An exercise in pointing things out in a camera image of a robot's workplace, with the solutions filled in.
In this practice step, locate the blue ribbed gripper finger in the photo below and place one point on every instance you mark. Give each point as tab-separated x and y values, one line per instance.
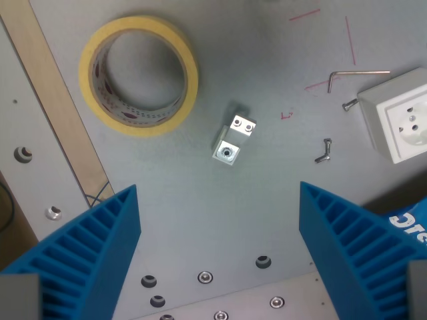
83	260
360	260

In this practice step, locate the silver bolt head in plate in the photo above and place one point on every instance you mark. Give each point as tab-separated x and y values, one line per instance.
221	315
276	302
205	277

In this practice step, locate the small dark metal screw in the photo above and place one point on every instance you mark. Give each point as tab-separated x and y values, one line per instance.
323	158
328	144

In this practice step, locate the black socket head screw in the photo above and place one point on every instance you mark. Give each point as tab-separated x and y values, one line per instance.
349	106

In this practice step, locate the white power socket box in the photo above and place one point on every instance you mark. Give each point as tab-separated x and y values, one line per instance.
383	100

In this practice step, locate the yellow masking tape roll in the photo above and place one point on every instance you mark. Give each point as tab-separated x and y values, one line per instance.
87	83

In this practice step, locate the long wooden strip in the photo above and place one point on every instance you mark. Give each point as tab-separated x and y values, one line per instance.
43	83

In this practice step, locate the metal allen key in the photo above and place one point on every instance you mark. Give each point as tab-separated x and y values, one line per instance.
353	72

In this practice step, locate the small aluminium bracket block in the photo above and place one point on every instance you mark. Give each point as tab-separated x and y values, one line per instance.
236	133

